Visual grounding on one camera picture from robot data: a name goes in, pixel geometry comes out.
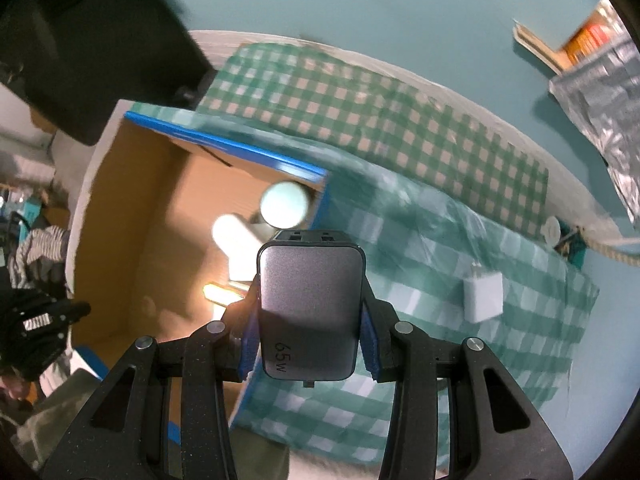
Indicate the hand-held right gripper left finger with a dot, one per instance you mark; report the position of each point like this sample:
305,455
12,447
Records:
248,342

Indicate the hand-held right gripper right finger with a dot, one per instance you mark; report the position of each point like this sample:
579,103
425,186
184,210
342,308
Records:
371,345

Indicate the pink and yellow slim box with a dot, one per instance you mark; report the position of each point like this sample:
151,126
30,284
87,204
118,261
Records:
222,294

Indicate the grey power adapter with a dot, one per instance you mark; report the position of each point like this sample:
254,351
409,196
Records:
310,300

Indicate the white oval case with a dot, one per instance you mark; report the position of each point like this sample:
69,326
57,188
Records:
235,240

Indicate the teal metal tin can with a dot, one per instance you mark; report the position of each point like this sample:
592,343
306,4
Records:
283,205

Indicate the blue cardboard box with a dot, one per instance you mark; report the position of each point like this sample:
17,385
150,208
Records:
145,240

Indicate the striped cloth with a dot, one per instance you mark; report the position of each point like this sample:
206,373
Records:
40,247

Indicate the white charger cube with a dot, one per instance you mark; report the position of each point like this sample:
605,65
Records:
482,297

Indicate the green checked tablecloth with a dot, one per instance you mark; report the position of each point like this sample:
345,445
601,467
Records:
450,200

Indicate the small white round object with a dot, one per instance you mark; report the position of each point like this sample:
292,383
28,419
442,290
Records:
551,231

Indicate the large black object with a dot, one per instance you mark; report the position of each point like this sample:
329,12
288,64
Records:
90,35

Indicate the silver foil bag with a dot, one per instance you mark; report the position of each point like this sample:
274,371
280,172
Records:
600,100

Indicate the cardboard box with orange packet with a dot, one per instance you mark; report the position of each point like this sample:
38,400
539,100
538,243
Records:
580,40

